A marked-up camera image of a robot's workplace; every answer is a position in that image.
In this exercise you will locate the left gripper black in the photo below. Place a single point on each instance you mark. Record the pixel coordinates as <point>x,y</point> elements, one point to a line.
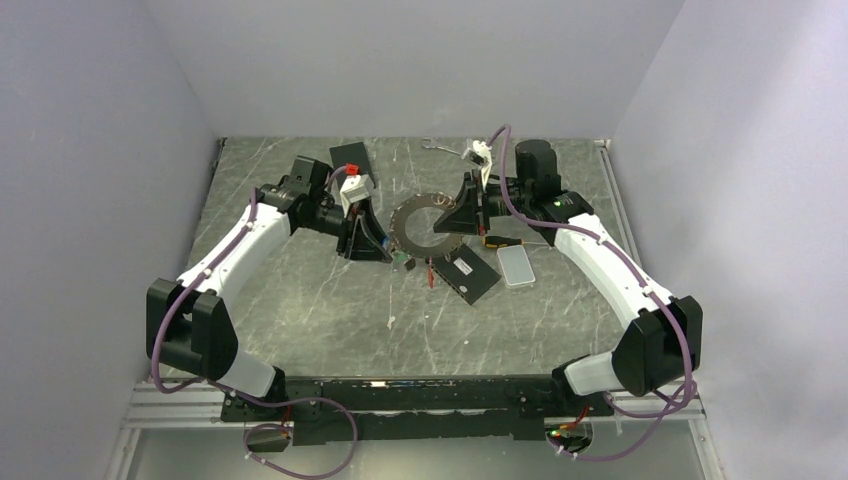
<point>367,236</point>

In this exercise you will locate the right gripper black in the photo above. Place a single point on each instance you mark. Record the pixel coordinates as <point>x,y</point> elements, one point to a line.
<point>462,218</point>

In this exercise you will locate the large metal keyring disc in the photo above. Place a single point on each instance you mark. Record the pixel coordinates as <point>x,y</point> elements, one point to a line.
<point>399,238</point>

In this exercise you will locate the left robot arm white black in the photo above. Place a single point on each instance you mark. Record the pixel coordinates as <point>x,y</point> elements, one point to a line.
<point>188,325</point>

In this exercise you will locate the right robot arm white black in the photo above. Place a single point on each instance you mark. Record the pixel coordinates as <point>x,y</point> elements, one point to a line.
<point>661,331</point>

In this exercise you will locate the yellow black screwdriver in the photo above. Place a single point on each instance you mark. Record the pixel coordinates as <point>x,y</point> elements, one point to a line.
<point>496,242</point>

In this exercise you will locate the silver wrench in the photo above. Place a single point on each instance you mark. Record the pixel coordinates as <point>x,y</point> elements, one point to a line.
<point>433,144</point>

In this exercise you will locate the white small router box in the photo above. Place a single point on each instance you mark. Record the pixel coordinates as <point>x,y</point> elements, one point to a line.
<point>515,266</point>

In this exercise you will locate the plain black box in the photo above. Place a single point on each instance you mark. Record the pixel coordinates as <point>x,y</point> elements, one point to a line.
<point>354,154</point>

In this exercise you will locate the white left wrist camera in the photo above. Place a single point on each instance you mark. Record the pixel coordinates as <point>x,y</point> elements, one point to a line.
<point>355,188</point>

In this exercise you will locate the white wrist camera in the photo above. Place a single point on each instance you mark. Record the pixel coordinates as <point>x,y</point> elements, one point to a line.
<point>355,188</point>
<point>479,153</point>

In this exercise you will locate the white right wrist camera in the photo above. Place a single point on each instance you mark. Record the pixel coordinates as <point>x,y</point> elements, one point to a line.
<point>479,153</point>

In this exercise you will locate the black network switch with label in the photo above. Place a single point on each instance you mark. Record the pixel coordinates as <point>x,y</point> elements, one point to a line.
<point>466,273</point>

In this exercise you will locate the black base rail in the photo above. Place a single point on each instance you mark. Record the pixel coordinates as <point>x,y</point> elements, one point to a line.
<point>342,425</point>

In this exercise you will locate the aluminium frame profile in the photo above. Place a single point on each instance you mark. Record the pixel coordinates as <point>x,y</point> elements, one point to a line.
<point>522,396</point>

